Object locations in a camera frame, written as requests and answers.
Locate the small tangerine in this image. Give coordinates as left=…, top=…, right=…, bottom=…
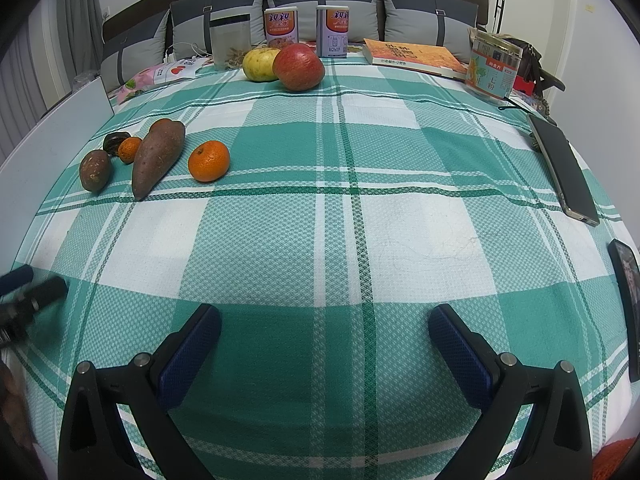
left=118, top=137, right=143, bottom=164

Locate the long black tablet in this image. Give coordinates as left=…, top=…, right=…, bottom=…
left=527, top=115, right=601, bottom=227

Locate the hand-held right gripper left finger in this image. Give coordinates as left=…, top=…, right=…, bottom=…
left=57, top=303, right=223, bottom=480

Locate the large sweet potato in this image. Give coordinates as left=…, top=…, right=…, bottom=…
left=132, top=118, right=187, bottom=202

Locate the white cable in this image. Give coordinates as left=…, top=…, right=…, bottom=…
left=165, top=42, right=212, bottom=61

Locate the grey curtain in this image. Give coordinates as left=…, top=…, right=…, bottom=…
left=0, top=0, right=101, bottom=136

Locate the orange cloth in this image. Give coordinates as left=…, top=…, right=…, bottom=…
left=592, top=437, right=640, bottom=480

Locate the yellow-green apple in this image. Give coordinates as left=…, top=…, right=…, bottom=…
left=243, top=46, right=282, bottom=82

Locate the white and purple box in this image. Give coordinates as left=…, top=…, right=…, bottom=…
left=316, top=5, right=349, bottom=59

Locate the labelled glass jar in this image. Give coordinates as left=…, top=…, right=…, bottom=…
left=465, top=28, right=523, bottom=107

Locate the large tangerine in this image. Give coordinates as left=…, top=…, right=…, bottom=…
left=188, top=140, right=231, bottom=183

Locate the orange book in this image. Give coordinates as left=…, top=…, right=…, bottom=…
left=362, top=38, right=468, bottom=81

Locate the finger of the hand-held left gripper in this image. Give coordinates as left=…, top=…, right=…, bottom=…
left=19, top=278, right=69, bottom=312
left=0, top=266, right=35, bottom=295

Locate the dark brown round object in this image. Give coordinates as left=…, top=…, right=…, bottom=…
left=103, top=132, right=132, bottom=157

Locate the red and white snack packet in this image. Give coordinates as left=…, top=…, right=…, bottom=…
left=150, top=57, right=213, bottom=83

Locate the black smartphone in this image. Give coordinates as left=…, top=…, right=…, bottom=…
left=608, top=240, right=640, bottom=383

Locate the small brown sweet potato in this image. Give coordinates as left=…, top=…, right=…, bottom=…
left=79, top=150, right=112, bottom=193

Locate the orange and white box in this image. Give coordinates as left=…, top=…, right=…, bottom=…
left=263, top=8, right=299, bottom=51

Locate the pink floral packet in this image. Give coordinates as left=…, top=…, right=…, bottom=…
left=117, top=67, right=166, bottom=103

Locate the red apple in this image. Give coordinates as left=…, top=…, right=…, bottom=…
left=273, top=43, right=326, bottom=92

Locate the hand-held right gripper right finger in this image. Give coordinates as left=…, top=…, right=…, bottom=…
left=428, top=303, right=593, bottom=480

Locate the green plaid blanket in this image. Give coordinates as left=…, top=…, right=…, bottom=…
left=12, top=52, right=637, bottom=480

